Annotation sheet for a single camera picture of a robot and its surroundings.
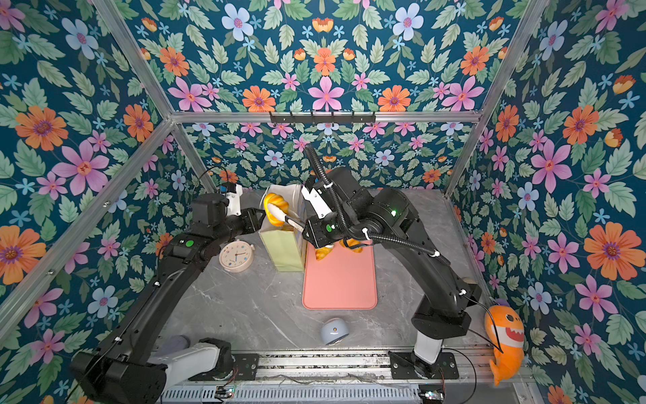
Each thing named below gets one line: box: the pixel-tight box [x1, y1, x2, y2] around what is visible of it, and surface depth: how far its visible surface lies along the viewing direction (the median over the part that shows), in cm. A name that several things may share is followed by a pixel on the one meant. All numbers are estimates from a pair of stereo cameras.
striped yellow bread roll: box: [264, 192, 290, 227], surface depth 67 cm
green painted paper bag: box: [258, 184, 307, 272], surface depth 82 cm
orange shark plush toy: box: [484, 304, 525, 387], surface depth 73 cm
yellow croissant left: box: [314, 246, 333, 261], surface depth 98 cm
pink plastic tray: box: [302, 240, 378, 310], surface depth 96 cm
